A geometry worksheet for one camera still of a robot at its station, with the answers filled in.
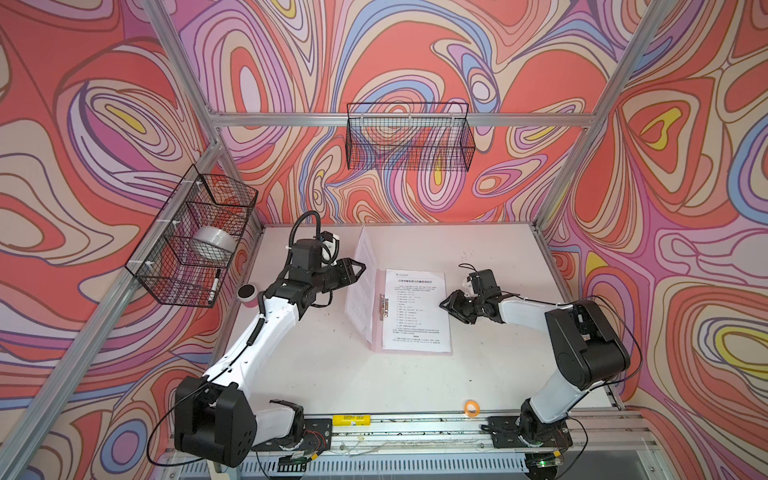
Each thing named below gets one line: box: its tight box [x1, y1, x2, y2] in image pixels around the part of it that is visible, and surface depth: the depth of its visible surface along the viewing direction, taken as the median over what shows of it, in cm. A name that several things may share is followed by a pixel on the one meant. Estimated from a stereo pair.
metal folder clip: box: [379, 294, 389, 321], surface depth 98 cm
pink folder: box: [370, 268, 453, 355], surface depth 92 cm
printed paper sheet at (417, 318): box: [382, 269, 452, 353], surface depth 96 cm
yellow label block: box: [332, 414, 372, 427], surface depth 76 cm
